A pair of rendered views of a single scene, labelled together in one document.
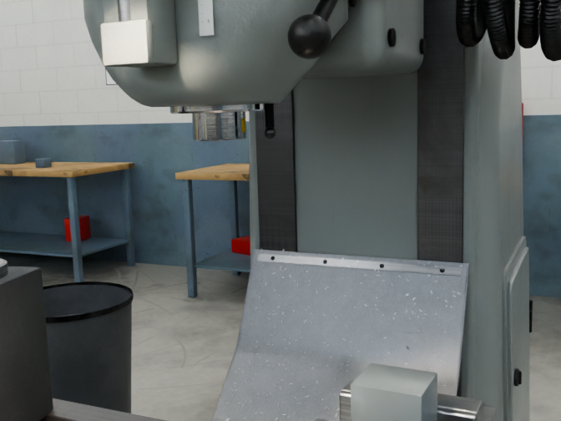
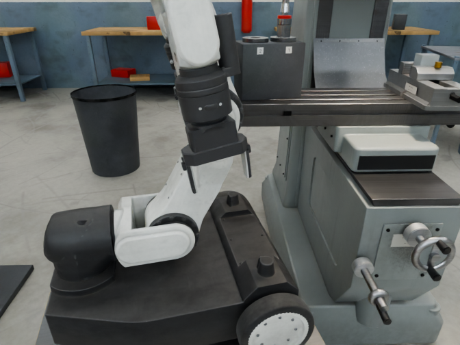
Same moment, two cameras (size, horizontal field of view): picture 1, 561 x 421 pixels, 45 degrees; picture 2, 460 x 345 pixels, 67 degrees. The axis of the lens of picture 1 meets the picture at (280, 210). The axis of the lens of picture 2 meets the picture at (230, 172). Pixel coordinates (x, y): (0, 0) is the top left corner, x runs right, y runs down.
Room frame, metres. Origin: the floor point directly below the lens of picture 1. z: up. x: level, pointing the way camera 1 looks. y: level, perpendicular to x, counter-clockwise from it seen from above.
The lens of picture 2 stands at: (-0.29, 1.10, 1.26)
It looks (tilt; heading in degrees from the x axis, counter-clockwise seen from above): 27 degrees down; 334
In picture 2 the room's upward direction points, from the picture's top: straight up
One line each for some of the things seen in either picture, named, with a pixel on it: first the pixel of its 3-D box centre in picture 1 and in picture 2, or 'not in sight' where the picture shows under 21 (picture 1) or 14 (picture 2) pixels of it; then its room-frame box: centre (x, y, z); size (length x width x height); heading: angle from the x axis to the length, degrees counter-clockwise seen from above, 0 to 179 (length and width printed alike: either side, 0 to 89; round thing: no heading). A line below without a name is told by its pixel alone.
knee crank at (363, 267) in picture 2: not in sight; (372, 286); (0.19, 0.40, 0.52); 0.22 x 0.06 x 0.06; 155
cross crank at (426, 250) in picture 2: not in sight; (426, 246); (0.16, 0.26, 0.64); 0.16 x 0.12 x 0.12; 155
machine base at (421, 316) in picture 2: not in sight; (327, 235); (0.84, -0.05, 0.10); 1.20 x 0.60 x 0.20; 155
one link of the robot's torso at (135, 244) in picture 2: not in sight; (154, 226); (0.53, 0.93, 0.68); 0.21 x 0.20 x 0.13; 78
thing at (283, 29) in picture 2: not in sight; (283, 27); (0.77, 0.37, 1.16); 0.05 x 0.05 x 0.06
